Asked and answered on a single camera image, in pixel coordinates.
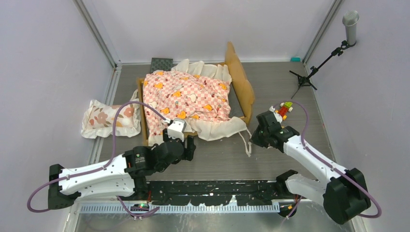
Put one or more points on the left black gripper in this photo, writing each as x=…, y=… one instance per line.
x=188, y=154

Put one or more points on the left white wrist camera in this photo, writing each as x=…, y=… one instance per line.
x=176, y=129

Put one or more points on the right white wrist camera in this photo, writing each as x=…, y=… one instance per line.
x=278, y=117

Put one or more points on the white floral pillow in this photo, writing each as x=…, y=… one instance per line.
x=99, y=119

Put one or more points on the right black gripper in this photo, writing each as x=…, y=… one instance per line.
x=255, y=139

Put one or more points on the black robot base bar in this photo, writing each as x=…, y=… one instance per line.
x=218, y=194

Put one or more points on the red green toy car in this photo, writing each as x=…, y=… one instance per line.
x=285, y=107

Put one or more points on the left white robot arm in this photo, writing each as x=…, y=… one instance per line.
x=125, y=175

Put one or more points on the pink checkered duck blanket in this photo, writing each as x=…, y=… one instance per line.
x=196, y=93

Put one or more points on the teal small block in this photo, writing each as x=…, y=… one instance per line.
x=295, y=59

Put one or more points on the grey microphone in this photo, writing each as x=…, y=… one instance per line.
x=350, y=20

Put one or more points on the wooden pet bed frame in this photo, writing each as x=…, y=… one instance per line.
x=241, y=98

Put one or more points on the black microphone tripod stand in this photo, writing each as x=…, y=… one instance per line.
x=305, y=81

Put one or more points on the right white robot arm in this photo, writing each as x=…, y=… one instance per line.
x=342, y=192

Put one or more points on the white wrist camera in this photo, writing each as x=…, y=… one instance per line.
x=176, y=129
x=278, y=117

